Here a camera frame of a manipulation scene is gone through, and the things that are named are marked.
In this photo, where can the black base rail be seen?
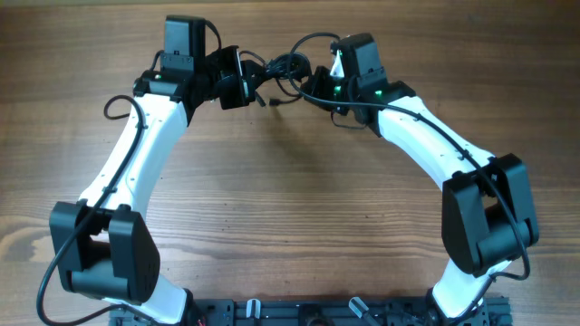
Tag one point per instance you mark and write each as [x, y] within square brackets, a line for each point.
[312, 311]

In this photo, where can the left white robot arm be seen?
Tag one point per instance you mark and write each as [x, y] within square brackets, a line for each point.
[103, 248]

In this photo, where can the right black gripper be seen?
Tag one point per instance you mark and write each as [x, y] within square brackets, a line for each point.
[316, 84]

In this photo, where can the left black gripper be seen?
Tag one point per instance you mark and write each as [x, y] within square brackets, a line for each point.
[244, 93]

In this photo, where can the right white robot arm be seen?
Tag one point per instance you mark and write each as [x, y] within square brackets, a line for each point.
[488, 217]

